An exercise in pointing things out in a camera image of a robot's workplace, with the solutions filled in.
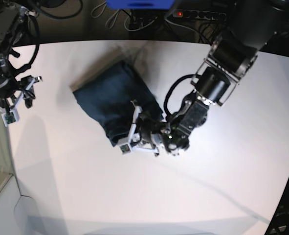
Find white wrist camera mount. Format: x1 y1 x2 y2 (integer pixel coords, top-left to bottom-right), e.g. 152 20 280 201
117 100 159 157
0 75 42 127

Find black power strip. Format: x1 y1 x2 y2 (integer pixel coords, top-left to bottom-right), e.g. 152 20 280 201
172 9 227 21

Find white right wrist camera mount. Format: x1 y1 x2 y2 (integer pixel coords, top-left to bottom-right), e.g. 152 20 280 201
0 75 42 127

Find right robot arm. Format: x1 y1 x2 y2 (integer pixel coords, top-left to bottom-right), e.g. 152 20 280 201
0 0 40 108

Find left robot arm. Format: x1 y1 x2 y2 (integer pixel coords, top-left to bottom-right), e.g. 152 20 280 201
132 0 289 156

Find blue plastic bin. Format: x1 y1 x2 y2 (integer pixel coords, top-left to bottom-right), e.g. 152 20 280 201
106 0 175 10

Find dark blue t-shirt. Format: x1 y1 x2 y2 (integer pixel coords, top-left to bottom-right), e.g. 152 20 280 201
73 60 163 146

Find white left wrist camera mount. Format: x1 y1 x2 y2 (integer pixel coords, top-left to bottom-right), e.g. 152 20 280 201
117 100 159 157

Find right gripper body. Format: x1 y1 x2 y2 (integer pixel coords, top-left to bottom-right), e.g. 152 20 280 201
0 76 36 109

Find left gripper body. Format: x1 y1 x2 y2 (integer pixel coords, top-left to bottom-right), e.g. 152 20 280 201
135 111 164 147

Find white looped cable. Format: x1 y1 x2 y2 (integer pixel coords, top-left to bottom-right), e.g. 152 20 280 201
90 0 122 29

